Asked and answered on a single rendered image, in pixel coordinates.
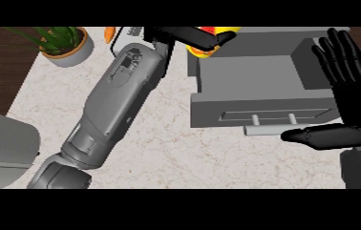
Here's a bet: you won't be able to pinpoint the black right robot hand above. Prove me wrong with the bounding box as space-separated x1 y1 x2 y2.
280 27 361 152

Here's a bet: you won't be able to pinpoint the grey cabinet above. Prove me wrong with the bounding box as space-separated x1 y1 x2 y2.
187 26 353 93

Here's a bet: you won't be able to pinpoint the white flat object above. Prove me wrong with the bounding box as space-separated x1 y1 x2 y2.
110 26 145 57

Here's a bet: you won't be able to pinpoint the yellow and red cup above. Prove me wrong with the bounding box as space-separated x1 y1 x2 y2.
187 26 243 59

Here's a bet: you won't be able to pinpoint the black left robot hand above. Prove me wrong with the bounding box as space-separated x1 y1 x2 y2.
142 26 237 52

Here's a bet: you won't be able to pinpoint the pale grey drawer handle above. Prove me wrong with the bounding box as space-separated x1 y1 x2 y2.
243 113 345 136

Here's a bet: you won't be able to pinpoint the grey drawer front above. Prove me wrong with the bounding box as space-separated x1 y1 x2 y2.
190 88 344 129

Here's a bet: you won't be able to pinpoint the grey rounded appliance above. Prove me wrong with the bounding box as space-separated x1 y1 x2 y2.
0 114 43 189

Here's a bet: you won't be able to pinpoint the green plant in grey pot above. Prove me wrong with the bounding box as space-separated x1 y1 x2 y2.
3 26 97 69

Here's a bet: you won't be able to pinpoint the grey drawer box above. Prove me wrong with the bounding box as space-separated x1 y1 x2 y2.
196 37 336 95

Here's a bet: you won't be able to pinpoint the orange carrot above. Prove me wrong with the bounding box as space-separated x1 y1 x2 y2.
104 26 117 45

